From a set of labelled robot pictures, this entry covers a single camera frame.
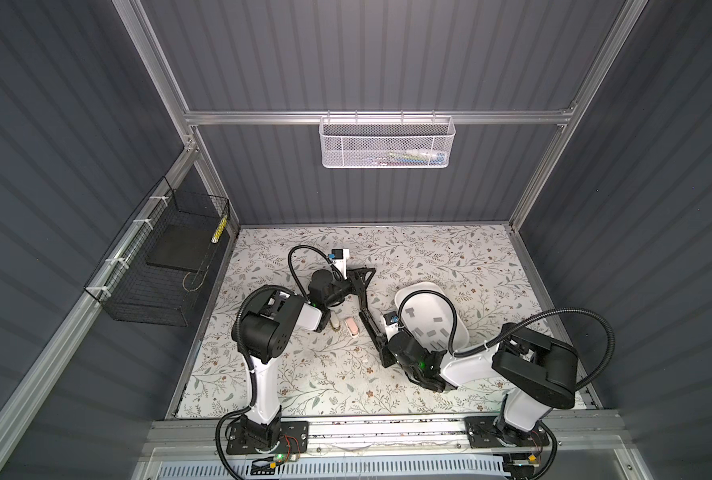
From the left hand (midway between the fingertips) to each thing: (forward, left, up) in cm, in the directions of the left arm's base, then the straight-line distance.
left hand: (373, 270), depth 92 cm
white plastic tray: (-11, -17, -11) cm, 24 cm away
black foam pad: (-1, +50, +15) cm, 53 cm away
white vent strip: (-50, -12, -13) cm, 53 cm away
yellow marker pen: (+3, +43, +15) cm, 46 cm away
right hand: (-18, -1, -11) cm, 21 cm away
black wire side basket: (-8, +55, +15) cm, 57 cm away
